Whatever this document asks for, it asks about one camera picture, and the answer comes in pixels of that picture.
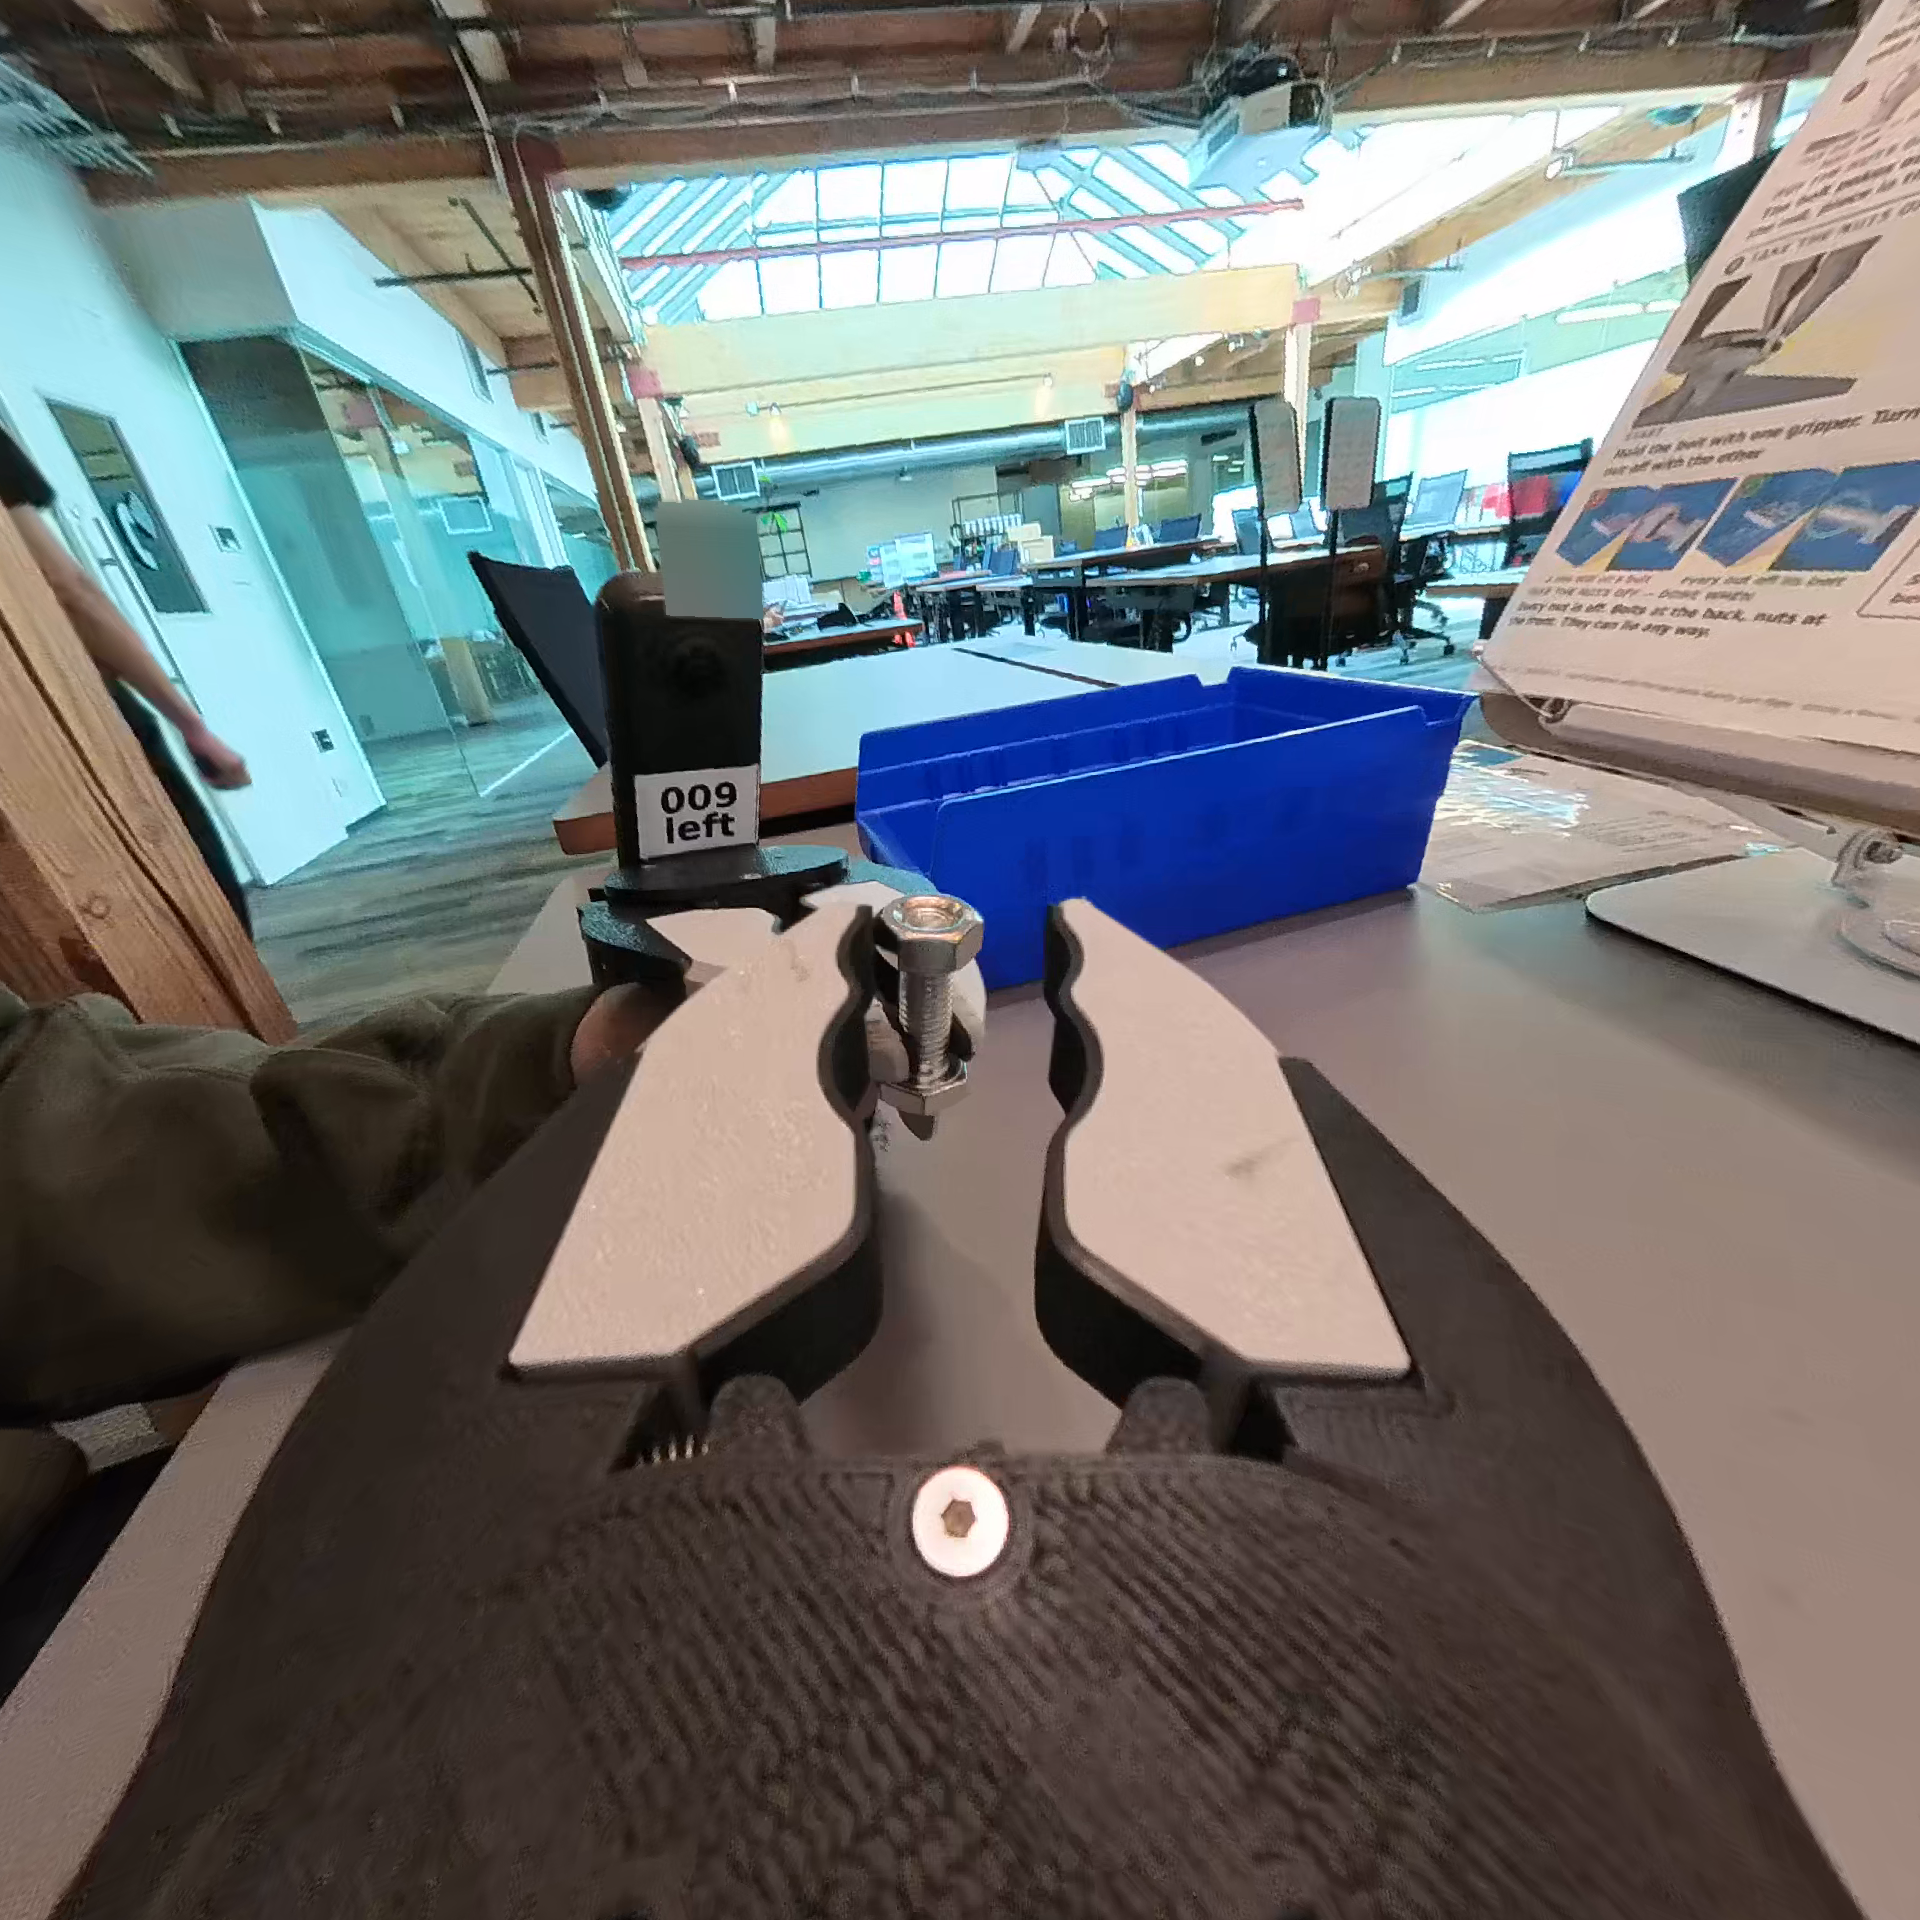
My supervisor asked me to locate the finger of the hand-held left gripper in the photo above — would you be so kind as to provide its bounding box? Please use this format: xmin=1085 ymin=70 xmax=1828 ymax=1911
xmin=870 ymin=960 xmax=1000 ymax=1143
xmin=652 ymin=896 xmax=826 ymax=1010

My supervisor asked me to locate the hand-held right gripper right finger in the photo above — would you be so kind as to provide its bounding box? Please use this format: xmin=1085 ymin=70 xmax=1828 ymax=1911
xmin=1036 ymin=896 xmax=1416 ymax=1402

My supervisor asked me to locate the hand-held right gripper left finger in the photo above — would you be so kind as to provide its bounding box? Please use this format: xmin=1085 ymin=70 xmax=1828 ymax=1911
xmin=507 ymin=901 xmax=885 ymax=1402

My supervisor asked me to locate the silver bolt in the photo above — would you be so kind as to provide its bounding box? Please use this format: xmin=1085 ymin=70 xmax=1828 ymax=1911
xmin=896 ymin=937 xmax=976 ymax=1119

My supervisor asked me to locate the blue storage bin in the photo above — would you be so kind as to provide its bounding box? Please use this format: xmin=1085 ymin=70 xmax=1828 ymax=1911
xmin=856 ymin=668 xmax=1480 ymax=992

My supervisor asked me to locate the person's left forearm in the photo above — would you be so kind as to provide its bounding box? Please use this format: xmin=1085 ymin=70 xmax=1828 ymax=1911
xmin=0 ymin=982 xmax=606 ymax=1420

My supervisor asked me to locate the grey desk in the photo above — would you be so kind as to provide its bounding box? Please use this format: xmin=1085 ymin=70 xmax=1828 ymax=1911
xmin=0 ymin=838 xmax=1920 ymax=1920

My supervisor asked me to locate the person's left hand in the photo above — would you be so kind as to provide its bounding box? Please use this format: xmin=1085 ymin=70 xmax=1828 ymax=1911
xmin=570 ymin=982 xmax=666 ymax=1095

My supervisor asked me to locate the black office chair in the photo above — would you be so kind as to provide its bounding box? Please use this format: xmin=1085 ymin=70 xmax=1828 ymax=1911
xmin=468 ymin=551 xmax=618 ymax=767

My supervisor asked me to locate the wood-edged grey table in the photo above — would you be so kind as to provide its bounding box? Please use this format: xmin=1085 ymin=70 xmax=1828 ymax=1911
xmin=552 ymin=641 xmax=1202 ymax=858

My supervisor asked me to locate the row of wooden office desks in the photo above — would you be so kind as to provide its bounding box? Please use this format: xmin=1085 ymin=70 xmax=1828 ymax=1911
xmin=765 ymin=509 xmax=1531 ymax=670

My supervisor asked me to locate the clear laminated sheet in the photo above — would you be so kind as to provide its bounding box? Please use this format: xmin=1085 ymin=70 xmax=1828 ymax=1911
xmin=1417 ymin=743 xmax=1788 ymax=914

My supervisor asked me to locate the wooden pillar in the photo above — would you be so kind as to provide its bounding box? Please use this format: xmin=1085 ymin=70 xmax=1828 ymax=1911
xmin=0 ymin=509 xmax=296 ymax=1045

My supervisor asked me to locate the printed instruction sheet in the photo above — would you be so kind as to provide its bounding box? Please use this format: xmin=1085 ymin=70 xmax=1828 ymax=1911
xmin=1477 ymin=0 xmax=1920 ymax=758

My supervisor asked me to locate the white ceiling projector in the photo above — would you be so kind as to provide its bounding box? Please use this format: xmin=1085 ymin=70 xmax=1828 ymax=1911
xmin=1190 ymin=58 xmax=1334 ymax=174

